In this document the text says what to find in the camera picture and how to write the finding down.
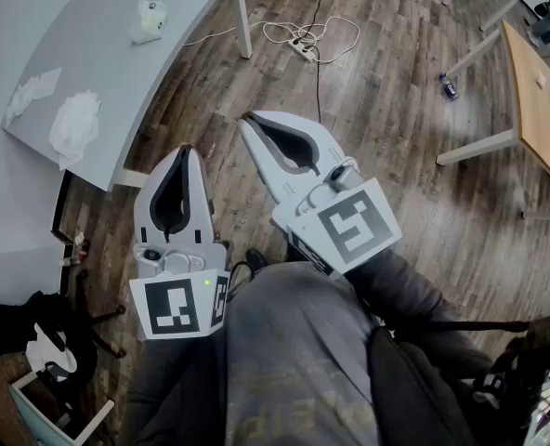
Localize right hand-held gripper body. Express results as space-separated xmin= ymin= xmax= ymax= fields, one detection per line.
xmin=269 ymin=158 xmax=404 ymax=279

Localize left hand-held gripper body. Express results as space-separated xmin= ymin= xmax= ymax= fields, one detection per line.
xmin=128 ymin=242 xmax=233 ymax=343

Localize small pale plastic bag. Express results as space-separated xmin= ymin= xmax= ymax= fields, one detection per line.
xmin=129 ymin=0 xmax=169 ymax=46

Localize person's right forearm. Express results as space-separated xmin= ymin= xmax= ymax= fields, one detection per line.
xmin=344 ymin=248 xmax=494 ymax=385

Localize person's left forearm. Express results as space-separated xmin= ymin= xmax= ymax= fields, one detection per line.
xmin=119 ymin=322 xmax=229 ymax=446

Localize person's black shoe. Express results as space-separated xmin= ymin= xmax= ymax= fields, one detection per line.
xmin=245 ymin=247 xmax=269 ymax=273

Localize small bottles under table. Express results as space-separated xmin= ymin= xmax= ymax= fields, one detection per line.
xmin=60 ymin=232 xmax=90 ymax=267

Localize white power strip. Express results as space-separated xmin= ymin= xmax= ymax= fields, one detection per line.
xmin=287 ymin=37 xmax=319 ymax=63

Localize person's torso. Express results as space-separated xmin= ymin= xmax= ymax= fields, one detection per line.
xmin=218 ymin=262 xmax=480 ymax=446

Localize plastic drink bottle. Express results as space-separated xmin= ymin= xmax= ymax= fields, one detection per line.
xmin=439 ymin=72 xmax=461 ymax=101

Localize white table leg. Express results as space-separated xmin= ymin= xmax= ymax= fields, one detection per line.
xmin=231 ymin=0 xmax=254 ymax=59

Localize black office chair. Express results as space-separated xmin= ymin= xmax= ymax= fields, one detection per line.
xmin=0 ymin=267 xmax=127 ymax=417

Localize wooden top table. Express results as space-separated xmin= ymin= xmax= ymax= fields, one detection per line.
xmin=435 ymin=19 xmax=550 ymax=203

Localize black harness bag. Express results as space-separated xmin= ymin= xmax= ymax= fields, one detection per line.
xmin=469 ymin=304 xmax=550 ymax=417

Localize black cable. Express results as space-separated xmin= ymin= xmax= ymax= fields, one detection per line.
xmin=297 ymin=0 xmax=326 ymax=125

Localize white cable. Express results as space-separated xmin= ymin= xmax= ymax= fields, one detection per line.
xmin=181 ymin=15 xmax=362 ymax=64

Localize white shelf frame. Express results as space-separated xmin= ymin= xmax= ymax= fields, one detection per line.
xmin=7 ymin=369 xmax=116 ymax=446

